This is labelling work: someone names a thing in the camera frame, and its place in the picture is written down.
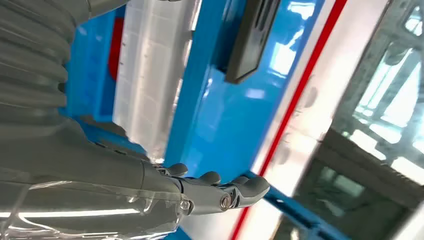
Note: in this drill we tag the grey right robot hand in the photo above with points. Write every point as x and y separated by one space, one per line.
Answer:
82 172

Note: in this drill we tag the blue metal shelf rack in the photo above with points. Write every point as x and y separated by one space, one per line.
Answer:
218 126

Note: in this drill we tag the blue plastic crate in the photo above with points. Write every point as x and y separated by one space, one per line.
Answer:
89 66

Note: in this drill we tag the white translucent plastic bin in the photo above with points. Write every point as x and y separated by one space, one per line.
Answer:
149 76

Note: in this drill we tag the red item in crate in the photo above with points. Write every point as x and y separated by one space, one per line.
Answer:
116 46

